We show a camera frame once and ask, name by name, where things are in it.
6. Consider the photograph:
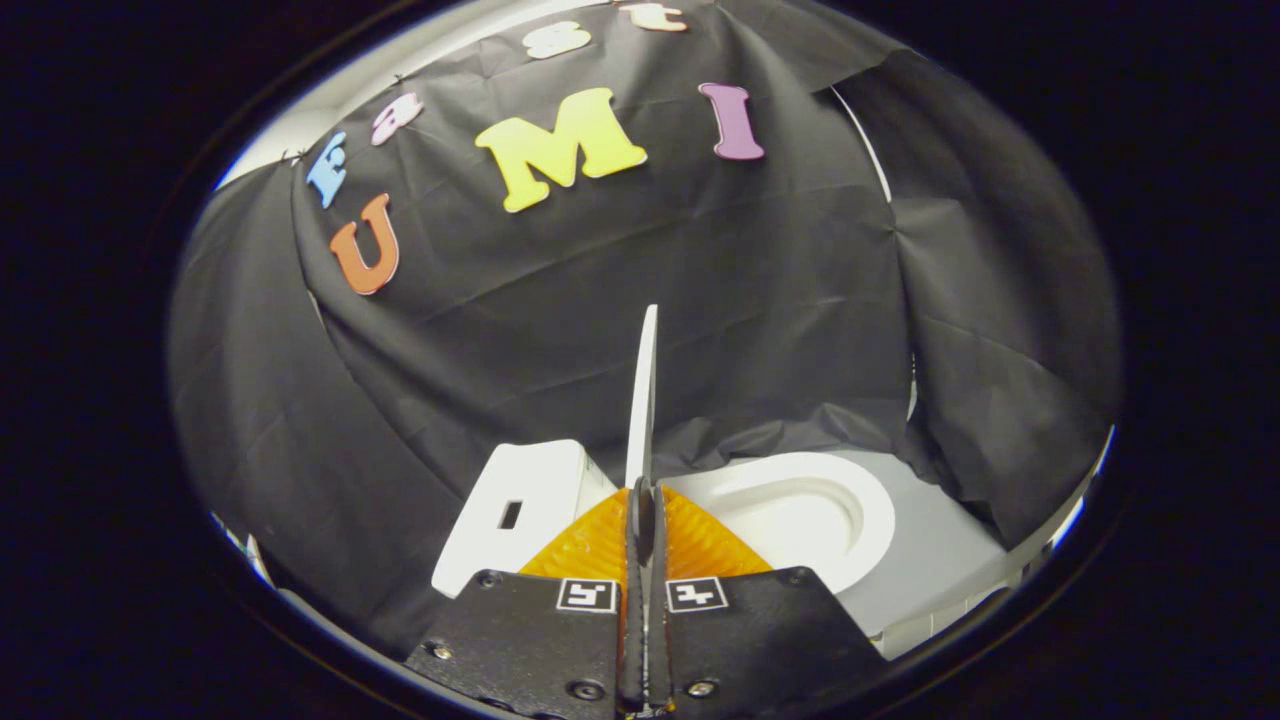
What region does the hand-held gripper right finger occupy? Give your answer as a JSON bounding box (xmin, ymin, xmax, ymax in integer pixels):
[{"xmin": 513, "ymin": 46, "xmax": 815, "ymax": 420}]
[{"xmin": 648, "ymin": 478, "xmax": 891, "ymax": 713}]

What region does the white toilet lid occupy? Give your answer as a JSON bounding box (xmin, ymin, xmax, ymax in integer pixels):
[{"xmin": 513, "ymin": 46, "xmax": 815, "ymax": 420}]
[{"xmin": 624, "ymin": 304, "xmax": 662, "ymax": 493}]

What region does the white toilet with tank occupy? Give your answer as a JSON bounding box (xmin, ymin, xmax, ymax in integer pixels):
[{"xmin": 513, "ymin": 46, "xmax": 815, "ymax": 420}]
[{"xmin": 431, "ymin": 439, "xmax": 898, "ymax": 600}]

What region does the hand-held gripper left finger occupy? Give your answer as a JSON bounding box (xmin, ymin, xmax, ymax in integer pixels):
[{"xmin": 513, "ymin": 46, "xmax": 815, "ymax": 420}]
[{"xmin": 403, "ymin": 486, "xmax": 647, "ymax": 717}]

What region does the black backdrop cloth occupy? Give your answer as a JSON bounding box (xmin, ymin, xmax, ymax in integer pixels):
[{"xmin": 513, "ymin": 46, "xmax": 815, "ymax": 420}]
[{"xmin": 165, "ymin": 0, "xmax": 1124, "ymax": 663}]

